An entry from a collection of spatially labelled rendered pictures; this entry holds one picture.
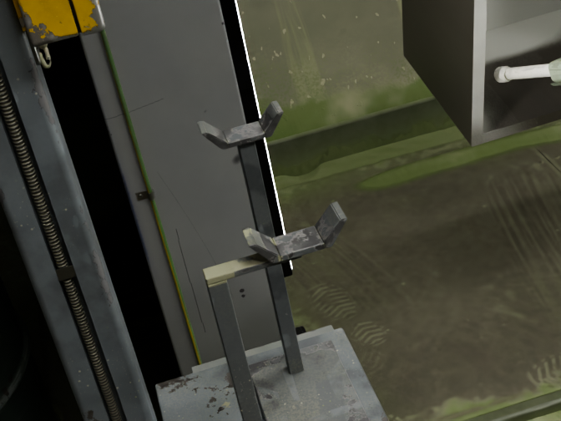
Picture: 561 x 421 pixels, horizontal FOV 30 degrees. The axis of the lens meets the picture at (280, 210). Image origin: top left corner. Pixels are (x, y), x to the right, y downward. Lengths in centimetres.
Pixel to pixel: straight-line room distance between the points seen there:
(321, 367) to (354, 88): 187
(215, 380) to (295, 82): 184
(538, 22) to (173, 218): 130
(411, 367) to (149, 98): 110
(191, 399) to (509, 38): 150
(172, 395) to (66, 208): 39
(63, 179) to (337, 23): 220
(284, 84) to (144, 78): 160
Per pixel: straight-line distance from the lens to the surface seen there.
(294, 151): 294
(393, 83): 299
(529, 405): 218
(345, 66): 297
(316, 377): 115
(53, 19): 76
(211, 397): 117
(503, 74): 213
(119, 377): 95
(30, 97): 81
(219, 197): 145
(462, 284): 248
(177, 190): 143
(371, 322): 240
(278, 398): 114
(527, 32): 249
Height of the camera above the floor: 156
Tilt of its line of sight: 32 degrees down
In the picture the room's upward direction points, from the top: 12 degrees counter-clockwise
